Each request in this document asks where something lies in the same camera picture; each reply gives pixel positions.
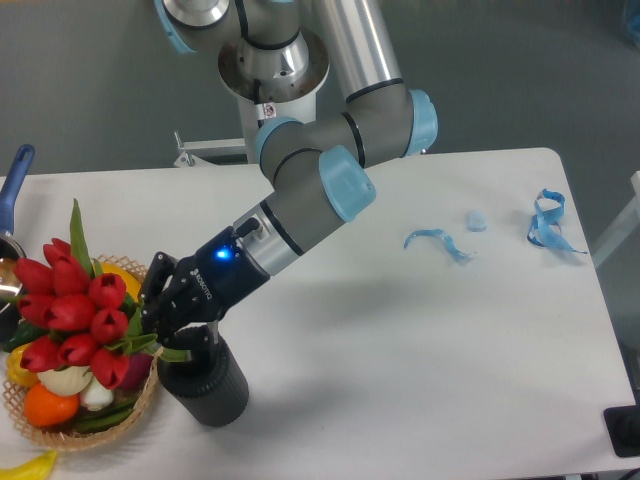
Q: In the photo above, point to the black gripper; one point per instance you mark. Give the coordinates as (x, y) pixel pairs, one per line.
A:
(199, 288)

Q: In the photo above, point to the dark grey ribbed vase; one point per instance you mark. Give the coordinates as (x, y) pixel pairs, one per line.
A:
(212, 386)

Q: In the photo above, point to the red tulip bouquet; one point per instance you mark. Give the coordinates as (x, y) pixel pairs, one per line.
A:
(88, 317)

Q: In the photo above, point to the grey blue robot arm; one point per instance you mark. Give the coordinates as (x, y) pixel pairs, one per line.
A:
(323, 110)

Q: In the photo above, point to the yellow squash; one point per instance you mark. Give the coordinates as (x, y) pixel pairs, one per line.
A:
(133, 286)

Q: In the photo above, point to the purple sweet potato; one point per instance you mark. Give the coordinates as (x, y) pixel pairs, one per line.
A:
(139, 368)

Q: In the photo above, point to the green bok choy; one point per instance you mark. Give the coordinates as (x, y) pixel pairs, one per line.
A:
(95, 397)

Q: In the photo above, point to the white garlic bulb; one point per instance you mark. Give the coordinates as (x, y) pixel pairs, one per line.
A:
(67, 382)

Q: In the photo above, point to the green bean pods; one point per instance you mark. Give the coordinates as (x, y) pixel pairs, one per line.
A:
(105, 419)

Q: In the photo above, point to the green cucumber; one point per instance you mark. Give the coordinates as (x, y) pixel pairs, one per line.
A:
(25, 333)

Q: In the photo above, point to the orange fruit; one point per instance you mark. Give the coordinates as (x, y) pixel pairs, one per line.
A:
(43, 408)

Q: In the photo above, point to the yellow bell pepper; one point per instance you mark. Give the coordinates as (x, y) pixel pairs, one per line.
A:
(16, 373)

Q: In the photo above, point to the woven wicker basket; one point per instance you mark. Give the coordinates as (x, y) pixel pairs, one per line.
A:
(63, 437)

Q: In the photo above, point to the yellow banana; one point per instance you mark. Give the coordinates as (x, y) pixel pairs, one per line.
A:
(38, 468)

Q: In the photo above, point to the small blue tape strip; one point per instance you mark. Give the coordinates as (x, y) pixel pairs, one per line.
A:
(446, 241)

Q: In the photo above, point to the blue ribbon strip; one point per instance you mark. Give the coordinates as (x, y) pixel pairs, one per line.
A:
(544, 229)

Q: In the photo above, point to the black device at edge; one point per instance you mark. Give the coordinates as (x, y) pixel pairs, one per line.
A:
(623, 428)

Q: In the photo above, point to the blue object top right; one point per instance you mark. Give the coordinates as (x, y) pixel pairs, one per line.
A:
(630, 20)

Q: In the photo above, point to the white metal table frame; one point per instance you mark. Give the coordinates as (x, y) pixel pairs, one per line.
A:
(210, 152)

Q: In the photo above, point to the blue handled saucepan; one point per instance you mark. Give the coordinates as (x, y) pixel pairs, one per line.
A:
(11, 251)

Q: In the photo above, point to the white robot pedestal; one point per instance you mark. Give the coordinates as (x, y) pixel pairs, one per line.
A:
(273, 83)

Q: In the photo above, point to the white frame right edge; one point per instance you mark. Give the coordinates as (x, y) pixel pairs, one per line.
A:
(625, 223)

